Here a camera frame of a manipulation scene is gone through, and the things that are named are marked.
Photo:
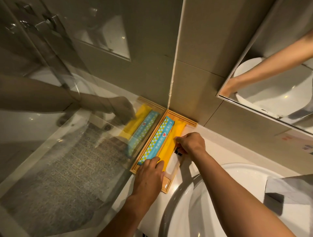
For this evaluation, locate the person's left hand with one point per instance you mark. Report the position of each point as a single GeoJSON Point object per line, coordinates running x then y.
{"type": "Point", "coordinates": [148, 179]}

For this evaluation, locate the person's right hand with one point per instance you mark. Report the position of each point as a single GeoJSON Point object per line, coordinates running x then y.
{"type": "Point", "coordinates": [194, 145]}

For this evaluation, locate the person's right thumb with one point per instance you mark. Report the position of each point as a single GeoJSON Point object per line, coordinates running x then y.
{"type": "Point", "coordinates": [180, 139]}

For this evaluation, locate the person's left thumb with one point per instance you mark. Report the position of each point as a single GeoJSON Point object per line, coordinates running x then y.
{"type": "Point", "coordinates": [161, 167]}

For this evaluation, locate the yellow packet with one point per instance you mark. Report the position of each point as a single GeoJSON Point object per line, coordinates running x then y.
{"type": "Point", "coordinates": [171, 144]}

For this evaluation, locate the white packet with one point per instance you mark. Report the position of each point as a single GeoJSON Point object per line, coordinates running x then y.
{"type": "Point", "coordinates": [173, 166]}

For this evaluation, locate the person's left forearm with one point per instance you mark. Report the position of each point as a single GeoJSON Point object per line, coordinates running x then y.
{"type": "Point", "coordinates": [132, 214]}

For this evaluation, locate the person's right forearm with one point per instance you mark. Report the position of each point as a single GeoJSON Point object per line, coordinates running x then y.
{"type": "Point", "coordinates": [234, 195]}

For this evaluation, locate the wooden amenity tray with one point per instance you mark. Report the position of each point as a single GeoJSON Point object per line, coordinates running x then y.
{"type": "Point", "coordinates": [168, 183]}

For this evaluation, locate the blue patterned packet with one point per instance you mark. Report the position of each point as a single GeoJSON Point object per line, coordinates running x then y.
{"type": "Point", "coordinates": [159, 139]}

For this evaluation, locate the round floor drain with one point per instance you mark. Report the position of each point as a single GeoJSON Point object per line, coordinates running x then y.
{"type": "Point", "coordinates": [107, 127]}

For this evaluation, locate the white wash basin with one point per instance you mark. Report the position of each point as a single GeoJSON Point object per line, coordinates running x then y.
{"type": "Point", "coordinates": [220, 219]}

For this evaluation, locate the glass shower partition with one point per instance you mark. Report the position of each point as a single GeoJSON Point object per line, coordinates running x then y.
{"type": "Point", "coordinates": [73, 122]}

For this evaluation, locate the chrome shower faucet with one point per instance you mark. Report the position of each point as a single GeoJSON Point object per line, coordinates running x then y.
{"type": "Point", "coordinates": [39, 20]}

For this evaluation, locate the wall mirror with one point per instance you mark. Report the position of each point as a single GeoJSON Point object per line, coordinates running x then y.
{"type": "Point", "coordinates": [273, 92]}

